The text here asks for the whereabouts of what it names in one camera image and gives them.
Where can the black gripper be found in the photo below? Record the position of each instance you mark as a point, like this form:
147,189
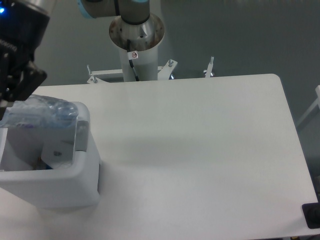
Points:
22,27

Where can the black device at table corner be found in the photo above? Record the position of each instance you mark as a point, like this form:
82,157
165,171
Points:
311,213

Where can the white furniture piece at right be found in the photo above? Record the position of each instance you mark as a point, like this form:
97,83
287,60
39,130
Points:
310,113

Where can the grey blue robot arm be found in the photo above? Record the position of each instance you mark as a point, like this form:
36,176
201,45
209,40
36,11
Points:
133,12

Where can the blue snack package in bin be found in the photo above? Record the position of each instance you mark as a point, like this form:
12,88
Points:
39,164

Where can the white metal base frame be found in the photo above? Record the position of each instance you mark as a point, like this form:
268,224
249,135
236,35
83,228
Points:
164,72

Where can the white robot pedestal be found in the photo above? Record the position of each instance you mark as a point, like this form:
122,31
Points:
138,47

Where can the white trash can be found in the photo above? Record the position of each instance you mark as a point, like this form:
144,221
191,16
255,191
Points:
75,186

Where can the clear crushed plastic bottle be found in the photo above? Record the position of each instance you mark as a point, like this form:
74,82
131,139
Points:
40,112

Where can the white plastic wrapper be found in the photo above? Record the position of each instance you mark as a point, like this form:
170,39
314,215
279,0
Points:
57,154

